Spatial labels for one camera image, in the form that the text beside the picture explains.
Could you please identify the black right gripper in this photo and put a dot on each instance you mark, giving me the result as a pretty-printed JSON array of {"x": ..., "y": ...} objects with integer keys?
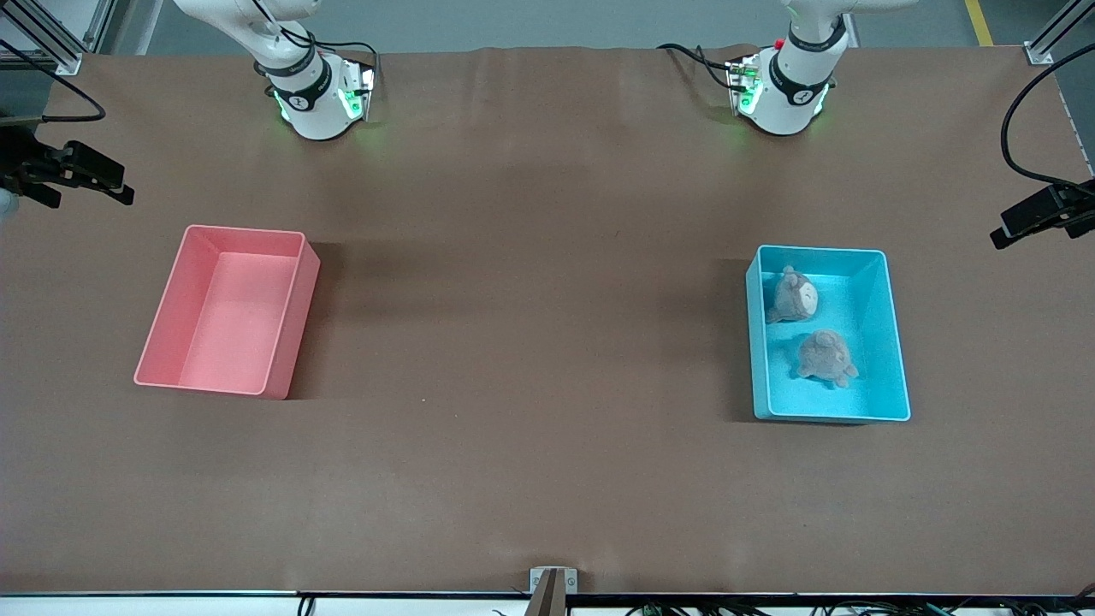
[{"x": 26, "y": 165}]

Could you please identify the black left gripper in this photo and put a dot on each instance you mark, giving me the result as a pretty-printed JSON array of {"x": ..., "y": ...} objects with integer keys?
[{"x": 1080, "y": 203}]

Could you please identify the grey plush animal toy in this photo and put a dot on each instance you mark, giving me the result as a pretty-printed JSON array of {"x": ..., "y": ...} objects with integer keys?
[
  {"x": 825, "y": 358},
  {"x": 791, "y": 298}
]

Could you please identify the silver arm base connector panel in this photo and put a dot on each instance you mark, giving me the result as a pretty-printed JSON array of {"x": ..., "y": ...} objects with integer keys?
[
  {"x": 740, "y": 85},
  {"x": 364, "y": 85}
]

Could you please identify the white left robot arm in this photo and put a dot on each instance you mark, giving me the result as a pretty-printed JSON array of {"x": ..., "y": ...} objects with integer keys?
[{"x": 791, "y": 103}]

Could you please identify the pink plastic box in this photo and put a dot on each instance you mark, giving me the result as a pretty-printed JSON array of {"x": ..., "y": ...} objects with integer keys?
[{"x": 231, "y": 325}]

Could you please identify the blue plastic box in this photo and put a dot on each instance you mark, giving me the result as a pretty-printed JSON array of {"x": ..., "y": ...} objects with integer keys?
[{"x": 855, "y": 402}]

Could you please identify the brown table cover sheet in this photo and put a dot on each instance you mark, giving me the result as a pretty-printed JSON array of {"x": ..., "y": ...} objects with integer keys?
[{"x": 547, "y": 299}]

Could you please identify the aluminium frame profile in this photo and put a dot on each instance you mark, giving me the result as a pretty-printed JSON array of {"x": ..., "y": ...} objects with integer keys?
[
  {"x": 43, "y": 32},
  {"x": 1048, "y": 47}
]

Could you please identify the metal table edge bracket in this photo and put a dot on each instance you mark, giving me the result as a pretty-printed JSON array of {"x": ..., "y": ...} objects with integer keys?
[{"x": 570, "y": 582}]

